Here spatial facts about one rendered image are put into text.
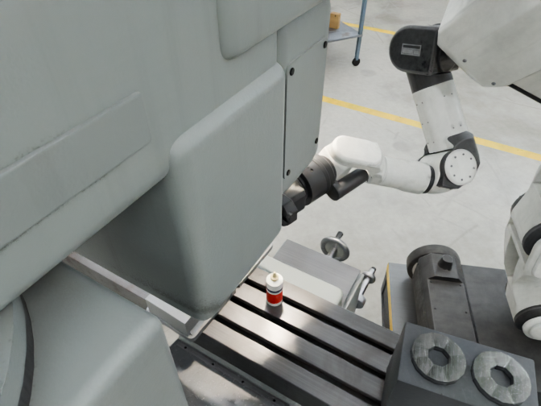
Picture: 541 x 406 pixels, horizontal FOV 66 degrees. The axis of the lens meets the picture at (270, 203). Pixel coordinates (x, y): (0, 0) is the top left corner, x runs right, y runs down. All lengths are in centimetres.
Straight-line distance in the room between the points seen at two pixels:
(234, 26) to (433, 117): 70
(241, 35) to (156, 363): 26
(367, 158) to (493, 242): 191
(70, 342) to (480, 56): 79
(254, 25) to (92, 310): 26
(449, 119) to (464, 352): 48
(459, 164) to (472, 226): 180
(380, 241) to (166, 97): 223
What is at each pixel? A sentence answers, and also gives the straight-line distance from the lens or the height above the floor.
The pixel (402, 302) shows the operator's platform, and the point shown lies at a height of 40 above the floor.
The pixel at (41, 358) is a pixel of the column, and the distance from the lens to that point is 32.
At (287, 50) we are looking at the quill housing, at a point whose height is 159.
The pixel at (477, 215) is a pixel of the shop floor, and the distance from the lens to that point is 285.
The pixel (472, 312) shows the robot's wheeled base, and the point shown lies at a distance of 159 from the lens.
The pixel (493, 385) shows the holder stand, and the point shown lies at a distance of 82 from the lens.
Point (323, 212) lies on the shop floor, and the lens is 259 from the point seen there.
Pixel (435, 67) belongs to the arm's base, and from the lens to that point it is 99.
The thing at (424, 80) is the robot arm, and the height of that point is 136.
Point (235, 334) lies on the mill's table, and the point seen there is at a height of 90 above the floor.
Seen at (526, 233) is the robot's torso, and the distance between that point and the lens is 122.
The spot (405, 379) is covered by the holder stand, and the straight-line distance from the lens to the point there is 79.
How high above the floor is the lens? 178
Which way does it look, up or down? 42 degrees down
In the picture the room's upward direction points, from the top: straight up
